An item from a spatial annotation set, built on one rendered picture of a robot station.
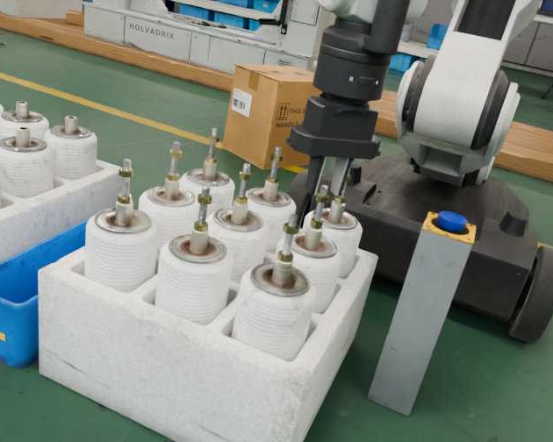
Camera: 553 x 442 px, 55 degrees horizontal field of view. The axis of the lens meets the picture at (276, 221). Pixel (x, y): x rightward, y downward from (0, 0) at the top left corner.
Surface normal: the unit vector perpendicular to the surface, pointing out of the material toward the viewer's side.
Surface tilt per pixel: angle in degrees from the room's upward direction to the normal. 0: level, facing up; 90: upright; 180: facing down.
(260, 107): 90
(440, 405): 0
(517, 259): 46
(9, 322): 92
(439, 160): 73
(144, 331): 90
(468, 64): 41
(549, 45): 90
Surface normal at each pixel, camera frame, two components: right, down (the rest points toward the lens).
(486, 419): 0.18, -0.89
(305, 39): -0.41, 0.31
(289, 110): 0.65, 0.42
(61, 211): 0.92, 0.30
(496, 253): -0.18, -0.40
